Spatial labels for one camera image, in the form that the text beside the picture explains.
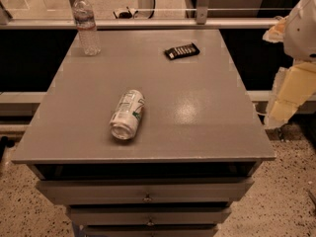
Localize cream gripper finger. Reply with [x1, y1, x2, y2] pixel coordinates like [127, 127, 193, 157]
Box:
[263, 17, 287, 43]
[264, 62, 316, 128]

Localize white green 7up can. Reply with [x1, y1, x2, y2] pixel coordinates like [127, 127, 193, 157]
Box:
[110, 90, 145, 140]

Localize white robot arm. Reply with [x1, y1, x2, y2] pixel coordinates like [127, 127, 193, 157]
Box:
[263, 0, 316, 129]

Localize black snack bar wrapper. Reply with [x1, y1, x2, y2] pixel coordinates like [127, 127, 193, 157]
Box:
[164, 42, 199, 60]

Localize grey drawer cabinet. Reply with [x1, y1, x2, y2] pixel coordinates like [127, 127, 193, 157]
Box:
[11, 29, 277, 237]

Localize black white object behind glass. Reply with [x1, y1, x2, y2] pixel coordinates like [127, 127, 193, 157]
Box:
[113, 7, 138, 19]

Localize clear plastic water bottle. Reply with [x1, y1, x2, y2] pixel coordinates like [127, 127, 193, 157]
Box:
[72, 0, 101, 56]

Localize top grey drawer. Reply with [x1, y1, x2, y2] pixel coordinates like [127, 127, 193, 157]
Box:
[37, 178, 254, 205]

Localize grey drawer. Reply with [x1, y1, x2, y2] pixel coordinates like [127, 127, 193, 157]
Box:
[67, 205, 231, 226]
[37, 178, 254, 205]
[84, 225, 218, 237]

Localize bottom grey drawer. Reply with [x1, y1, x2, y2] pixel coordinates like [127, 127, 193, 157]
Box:
[84, 225, 218, 237]

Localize middle grey drawer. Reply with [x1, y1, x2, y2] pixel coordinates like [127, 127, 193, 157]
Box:
[67, 205, 231, 226]

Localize grey metal window rail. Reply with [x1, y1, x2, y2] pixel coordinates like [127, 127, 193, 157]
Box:
[0, 18, 278, 30]

